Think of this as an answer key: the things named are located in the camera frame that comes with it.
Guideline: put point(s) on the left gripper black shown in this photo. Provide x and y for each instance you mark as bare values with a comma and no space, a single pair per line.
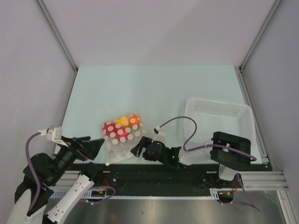
88,149

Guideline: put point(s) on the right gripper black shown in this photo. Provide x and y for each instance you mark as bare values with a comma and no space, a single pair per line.
144,143

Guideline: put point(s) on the clear polka dot zip bag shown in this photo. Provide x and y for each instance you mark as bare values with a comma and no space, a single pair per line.
117,151

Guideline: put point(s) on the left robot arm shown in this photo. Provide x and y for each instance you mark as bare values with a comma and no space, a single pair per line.
43,172

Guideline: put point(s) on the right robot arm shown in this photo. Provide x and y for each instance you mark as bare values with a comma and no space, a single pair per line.
232,153

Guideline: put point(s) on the orange fake fruit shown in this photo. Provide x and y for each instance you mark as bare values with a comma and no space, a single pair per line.
134,120

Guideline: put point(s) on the red fake fruit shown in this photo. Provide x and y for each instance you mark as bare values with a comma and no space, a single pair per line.
115,131

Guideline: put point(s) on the yellow fake fruit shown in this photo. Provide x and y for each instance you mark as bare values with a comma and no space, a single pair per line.
123,121

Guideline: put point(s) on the white perforated plastic basket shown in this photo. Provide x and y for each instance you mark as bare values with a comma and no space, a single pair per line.
216,116

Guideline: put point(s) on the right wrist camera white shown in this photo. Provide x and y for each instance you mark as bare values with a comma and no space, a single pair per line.
160,135

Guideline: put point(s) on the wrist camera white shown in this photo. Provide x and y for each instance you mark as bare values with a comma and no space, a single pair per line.
54,134
160,135

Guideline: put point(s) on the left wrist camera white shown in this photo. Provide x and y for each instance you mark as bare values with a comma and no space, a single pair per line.
54,134

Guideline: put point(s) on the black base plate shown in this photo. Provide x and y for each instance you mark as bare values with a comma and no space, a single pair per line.
161,180

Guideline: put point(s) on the right aluminium side rail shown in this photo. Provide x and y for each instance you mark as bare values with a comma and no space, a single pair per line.
247,99

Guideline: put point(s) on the left aluminium frame post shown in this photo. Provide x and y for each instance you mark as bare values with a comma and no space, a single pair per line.
54,30

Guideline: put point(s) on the aluminium frame post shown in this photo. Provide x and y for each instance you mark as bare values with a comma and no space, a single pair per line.
261,32
54,30

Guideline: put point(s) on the right aluminium frame post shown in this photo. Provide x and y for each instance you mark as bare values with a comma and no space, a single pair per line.
261,32

